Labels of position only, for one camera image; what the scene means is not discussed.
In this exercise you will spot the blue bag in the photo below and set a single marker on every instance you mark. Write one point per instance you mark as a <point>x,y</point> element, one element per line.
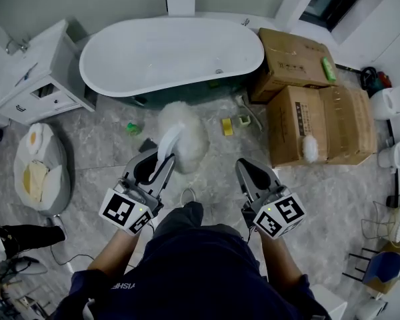
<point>385,267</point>

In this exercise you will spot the white vanity cabinet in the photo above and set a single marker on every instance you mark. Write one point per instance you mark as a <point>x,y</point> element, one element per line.
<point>30,75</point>

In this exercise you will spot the grey beanbag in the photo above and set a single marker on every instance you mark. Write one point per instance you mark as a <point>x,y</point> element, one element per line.
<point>58,178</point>

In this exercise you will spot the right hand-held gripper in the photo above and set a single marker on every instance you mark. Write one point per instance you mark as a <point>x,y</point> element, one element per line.
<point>280,215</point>

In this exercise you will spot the person's dark trousers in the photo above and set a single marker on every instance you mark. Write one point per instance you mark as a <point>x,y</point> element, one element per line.
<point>183,218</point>

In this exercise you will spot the green plastic bottle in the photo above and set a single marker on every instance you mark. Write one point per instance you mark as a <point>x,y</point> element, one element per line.
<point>133,129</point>

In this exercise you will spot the white box stool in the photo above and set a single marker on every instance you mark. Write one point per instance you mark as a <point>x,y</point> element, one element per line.
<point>333,307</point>

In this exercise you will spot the small white fluffy duster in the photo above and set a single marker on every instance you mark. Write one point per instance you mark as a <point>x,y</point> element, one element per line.
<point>310,148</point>

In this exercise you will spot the white round appliance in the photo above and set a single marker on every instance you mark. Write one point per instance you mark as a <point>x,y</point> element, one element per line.
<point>398,153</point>

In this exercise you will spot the plastic-wrapped cardboard box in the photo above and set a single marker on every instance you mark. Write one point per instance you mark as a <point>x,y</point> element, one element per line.
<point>340,125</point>

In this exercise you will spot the fried egg pillow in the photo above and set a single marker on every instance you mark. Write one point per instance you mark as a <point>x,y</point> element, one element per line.
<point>36,138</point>

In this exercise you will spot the pale green square cup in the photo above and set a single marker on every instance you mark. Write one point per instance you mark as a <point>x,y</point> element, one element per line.
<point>244,120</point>

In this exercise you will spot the person's right forearm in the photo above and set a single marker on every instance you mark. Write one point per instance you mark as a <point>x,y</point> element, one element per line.
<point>281,262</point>

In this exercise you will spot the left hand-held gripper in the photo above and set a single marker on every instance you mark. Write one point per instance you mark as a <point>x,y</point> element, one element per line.
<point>116,208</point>

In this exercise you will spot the person's left shoe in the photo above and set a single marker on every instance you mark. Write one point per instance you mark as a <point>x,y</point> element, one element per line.
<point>186,197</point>

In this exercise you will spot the yellow sponge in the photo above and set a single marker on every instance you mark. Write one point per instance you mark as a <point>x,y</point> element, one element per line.
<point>227,127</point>

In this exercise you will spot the red tool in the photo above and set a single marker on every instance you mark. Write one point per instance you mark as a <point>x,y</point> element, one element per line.
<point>385,78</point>

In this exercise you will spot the cream cushion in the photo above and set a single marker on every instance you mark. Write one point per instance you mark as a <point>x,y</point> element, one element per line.
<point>35,182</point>

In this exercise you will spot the dark window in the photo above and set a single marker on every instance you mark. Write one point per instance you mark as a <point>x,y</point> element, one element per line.
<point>336,2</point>

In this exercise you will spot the plain cardboard box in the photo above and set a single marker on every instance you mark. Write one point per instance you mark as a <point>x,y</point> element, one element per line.
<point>286,58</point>

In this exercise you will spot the chrome basin faucet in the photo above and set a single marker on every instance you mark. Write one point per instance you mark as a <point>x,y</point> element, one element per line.
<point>18,45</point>

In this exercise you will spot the white and green bathtub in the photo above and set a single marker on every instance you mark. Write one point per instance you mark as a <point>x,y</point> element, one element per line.
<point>170,52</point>

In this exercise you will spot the black metal stool frame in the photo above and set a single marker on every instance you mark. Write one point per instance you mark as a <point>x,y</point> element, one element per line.
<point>360,257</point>

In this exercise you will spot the white kettle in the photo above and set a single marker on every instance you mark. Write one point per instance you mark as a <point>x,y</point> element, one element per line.
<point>386,102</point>

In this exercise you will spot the person's shoe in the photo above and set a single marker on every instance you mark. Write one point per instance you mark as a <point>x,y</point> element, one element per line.
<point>186,197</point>
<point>58,227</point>

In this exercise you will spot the person's dark blue shirt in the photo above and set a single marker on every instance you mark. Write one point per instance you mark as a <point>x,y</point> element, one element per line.
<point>193,272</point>

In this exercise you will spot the person's left forearm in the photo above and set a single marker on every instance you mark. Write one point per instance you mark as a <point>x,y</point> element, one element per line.
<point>116,252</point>

